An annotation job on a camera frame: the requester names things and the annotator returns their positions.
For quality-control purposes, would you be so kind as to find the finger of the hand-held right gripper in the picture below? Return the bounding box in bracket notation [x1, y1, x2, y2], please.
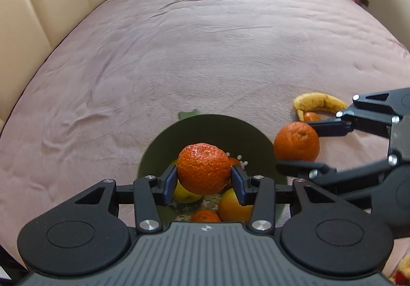
[276, 154, 402, 209]
[308, 87, 410, 140]

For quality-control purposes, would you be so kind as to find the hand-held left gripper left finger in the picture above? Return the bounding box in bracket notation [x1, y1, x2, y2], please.
[72, 164, 179, 235]

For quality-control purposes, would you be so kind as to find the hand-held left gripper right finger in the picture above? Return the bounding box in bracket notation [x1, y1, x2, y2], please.
[231, 165, 342, 236]

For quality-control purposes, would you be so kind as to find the green yellow pear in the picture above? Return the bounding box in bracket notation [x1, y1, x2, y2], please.
[172, 159, 204, 204]

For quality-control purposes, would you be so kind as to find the reddish yellow pear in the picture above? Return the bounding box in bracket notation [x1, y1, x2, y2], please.
[218, 188, 254, 223]

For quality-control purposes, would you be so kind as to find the yellow banana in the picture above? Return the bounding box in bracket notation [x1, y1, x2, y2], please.
[293, 92, 349, 122]

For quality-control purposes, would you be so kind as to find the green colander bowl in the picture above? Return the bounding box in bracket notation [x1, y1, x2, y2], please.
[137, 109, 287, 229]

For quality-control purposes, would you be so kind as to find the yellow fluffy cloth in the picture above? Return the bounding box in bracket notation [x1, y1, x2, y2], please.
[389, 254, 410, 286]

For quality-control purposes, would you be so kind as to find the pink bed blanket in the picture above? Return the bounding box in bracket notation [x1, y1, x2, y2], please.
[0, 0, 410, 277]

